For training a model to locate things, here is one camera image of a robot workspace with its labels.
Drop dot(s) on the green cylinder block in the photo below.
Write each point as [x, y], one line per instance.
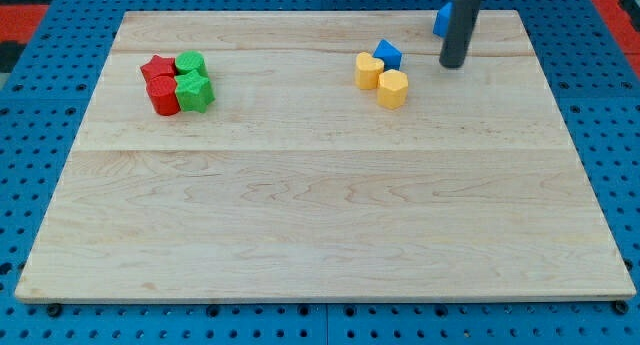
[191, 61]

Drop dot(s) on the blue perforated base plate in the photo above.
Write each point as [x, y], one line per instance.
[48, 91]

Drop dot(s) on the red cylinder block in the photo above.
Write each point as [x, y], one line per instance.
[161, 91]

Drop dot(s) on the light wooden board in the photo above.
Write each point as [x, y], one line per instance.
[297, 186]

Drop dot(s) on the yellow heart block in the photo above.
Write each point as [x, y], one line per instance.
[367, 71]

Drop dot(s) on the yellow hexagon block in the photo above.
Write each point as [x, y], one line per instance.
[392, 89]

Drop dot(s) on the blue cube block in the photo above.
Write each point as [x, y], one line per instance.
[442, 20]

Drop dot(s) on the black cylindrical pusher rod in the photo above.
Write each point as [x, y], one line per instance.
[456, 43]

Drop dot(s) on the green star block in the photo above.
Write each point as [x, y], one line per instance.
[194, 92]

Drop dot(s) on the blue triangle block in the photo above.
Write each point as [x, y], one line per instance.
[389, 54]

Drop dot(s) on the red star block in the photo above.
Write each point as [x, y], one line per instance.
[158, 66]

